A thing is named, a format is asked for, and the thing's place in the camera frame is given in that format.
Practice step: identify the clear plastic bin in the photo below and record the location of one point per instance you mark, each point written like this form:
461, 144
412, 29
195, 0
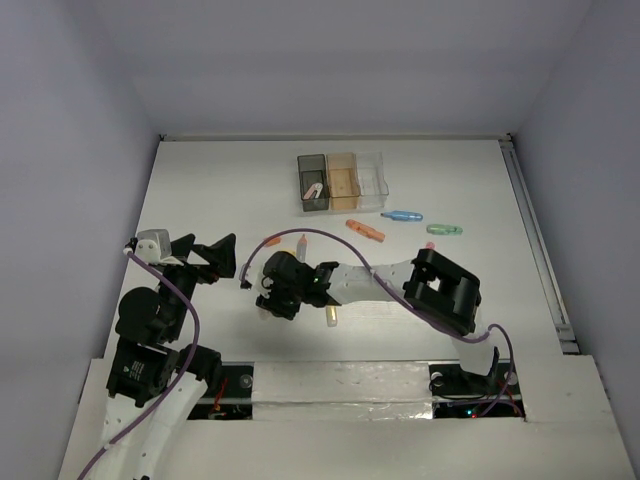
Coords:
373, 188

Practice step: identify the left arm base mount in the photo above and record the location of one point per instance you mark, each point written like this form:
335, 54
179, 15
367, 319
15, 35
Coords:
233, 398

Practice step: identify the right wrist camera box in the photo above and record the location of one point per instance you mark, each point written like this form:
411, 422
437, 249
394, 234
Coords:
245, 283

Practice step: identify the blue utility knife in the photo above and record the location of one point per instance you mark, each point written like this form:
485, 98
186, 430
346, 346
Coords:
402, 216

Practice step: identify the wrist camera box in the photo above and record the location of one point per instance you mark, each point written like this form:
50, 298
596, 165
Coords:
152, 246
245, 283

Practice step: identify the smoky grey plastic bin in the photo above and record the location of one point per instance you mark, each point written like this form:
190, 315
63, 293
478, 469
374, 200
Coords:
312, 168

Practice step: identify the orange highlighter pen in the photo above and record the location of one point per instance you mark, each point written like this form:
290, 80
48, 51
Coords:
301, 248

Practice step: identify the aluminium side rail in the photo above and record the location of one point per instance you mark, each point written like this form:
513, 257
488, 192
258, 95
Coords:
564, 330

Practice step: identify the green utility knife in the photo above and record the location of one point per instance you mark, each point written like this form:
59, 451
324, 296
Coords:
444, 230

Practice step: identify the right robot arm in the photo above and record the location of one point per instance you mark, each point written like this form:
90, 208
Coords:
431, 286

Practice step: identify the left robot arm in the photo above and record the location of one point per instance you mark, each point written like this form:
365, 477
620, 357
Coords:
159, 369

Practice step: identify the pink correction tape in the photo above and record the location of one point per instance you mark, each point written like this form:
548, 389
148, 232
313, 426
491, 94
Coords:
313, 191

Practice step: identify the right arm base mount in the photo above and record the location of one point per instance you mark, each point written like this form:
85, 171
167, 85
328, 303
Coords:
457, 394

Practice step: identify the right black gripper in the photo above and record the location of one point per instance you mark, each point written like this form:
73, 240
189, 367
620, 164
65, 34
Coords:
273, 304

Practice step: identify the orange utility knife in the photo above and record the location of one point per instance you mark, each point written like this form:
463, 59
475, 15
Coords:
365, 230

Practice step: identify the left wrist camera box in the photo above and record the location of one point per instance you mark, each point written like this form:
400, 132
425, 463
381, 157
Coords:
152, 246

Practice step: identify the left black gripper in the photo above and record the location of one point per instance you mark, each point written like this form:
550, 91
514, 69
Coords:
189, 261

